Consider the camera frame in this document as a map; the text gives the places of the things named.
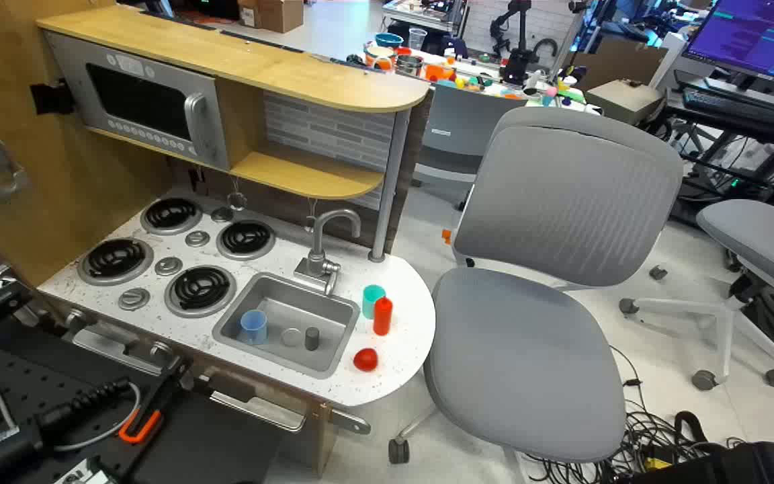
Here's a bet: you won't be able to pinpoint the red cylinder block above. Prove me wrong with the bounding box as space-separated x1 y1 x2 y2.
370 295 394 338

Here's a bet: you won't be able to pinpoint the silver toy sink basin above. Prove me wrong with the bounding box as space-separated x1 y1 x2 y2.
208 270 362 379

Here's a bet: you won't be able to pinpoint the teal plastic cup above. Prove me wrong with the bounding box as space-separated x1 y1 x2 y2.
359 283 389 324

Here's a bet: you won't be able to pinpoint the silver toy faucet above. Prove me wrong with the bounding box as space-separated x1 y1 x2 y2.
289 207 366 294

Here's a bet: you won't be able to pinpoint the grey chair back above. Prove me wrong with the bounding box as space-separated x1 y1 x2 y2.
410 80 532 211

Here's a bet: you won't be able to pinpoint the black coil stove burner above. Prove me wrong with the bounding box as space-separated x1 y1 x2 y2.
161 265 238 321
75 238 155 289
211 219 278 265
139 197 207 238

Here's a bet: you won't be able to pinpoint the blue plastic cup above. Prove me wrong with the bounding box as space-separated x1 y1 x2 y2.
238 308 270 347

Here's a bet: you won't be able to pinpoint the grey office chair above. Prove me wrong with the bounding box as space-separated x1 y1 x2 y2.
383 106 687 468

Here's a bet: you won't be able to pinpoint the wooden toy kitchen unit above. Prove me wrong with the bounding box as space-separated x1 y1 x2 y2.
0 0 437 480

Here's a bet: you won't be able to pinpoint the brown cardboard box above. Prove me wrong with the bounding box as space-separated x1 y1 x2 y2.
237 0 307 36

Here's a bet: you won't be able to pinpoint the beige box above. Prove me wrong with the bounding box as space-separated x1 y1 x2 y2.
583 79 671 126

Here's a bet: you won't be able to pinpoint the grey toy microwave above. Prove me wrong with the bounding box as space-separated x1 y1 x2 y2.
43 33 234 173

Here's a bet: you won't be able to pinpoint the grey chair with white base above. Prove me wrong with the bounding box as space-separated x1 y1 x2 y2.
614 197 774 394

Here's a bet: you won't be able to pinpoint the black equipment case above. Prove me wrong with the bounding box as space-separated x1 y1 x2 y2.
624 441 774 484

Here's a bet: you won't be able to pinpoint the large computer monitor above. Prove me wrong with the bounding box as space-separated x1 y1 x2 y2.
683 0 774 91

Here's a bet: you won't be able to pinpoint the silver oven door handle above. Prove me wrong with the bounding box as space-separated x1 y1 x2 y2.
183 360 374 439

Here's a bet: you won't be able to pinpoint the black camera stand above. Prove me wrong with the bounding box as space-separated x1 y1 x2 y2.
491 0 542 88

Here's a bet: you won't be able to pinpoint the orange handled clamp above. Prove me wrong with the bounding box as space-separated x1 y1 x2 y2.
114 359 188 449

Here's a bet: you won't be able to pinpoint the tangled floor cables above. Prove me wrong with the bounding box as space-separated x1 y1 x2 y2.
530 347 730 484

